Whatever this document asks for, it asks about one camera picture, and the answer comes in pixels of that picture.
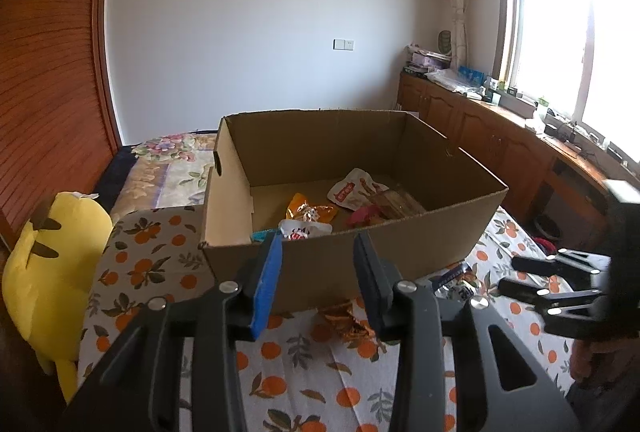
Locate long wooden cabinet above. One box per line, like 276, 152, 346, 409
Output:
397, 71, 617, 238

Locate white red-label snack packet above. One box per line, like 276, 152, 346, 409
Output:
327, 168, 391, 210

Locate dark blue snack packet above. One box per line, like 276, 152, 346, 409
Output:
430, 262, 481, 298

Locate stack of boxes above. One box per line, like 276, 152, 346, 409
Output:
404, 45, 453, 76

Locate clear biscuit packet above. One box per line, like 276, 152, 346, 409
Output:
370, 189, 427, 219

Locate wooden panelled wardrobe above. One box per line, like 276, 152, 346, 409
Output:
0, 0, 123, 253

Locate floral quilt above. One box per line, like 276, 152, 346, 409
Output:
110, 132, 219, 213

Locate orange-print bedsheet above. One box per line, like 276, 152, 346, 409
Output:
75, 207, 577, 432

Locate yellow plush toy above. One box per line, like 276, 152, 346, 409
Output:
1, 191, 114, 405

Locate dark blue cloth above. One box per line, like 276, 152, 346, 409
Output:
95, 145, 146, 208

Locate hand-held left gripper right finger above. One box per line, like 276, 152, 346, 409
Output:
352, 231, 583, 432

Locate small white-red snack packet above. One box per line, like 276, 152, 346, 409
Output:
278, 219, 333, 243

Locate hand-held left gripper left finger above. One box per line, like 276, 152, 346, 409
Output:
62, 231, 284, 432

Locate white plastic bags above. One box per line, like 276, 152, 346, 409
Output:
425, 69, 485, 94

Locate orange-print pillow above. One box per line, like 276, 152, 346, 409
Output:
92, 206, 211, 300

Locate cardboard box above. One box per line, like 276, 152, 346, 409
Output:
199, 109, 510, 314

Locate wooden framed window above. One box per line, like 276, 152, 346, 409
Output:
492, 0, 640, 163

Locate orange snack packet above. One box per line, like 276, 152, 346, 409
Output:
286, 193, 339, 224

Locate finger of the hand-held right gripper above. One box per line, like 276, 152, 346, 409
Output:
510, 249, 610, 276
498, 277, 607, 339

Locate pink snack packet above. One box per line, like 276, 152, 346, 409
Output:
346, 205, 383, 227

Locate brown-orange snack packet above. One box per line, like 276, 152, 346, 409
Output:
319, 298, 377, 340

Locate person's dark trousers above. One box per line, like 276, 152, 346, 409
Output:
565, 374, 640, 432

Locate person's right hand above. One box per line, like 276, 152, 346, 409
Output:
571, 337, 640, 383

